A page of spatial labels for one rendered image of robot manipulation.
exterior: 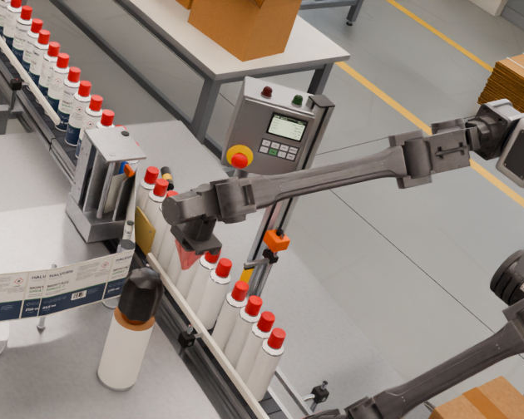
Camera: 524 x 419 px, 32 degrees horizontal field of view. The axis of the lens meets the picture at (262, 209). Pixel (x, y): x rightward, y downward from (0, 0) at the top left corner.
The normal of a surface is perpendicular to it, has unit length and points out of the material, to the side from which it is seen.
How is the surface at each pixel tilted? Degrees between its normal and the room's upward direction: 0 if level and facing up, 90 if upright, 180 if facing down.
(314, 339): 0
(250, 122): 90
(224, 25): 90
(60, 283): 90
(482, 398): 0
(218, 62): 0
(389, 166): 56
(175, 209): 89
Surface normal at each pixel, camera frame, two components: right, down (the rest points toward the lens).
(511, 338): -0.43, -0.02
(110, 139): 0.29, -0.78
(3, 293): 0.44, 0.63
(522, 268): -0.72, 0.21
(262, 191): 0.19, 0.05
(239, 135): -0.02, 0.58
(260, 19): 0.69, 0.58
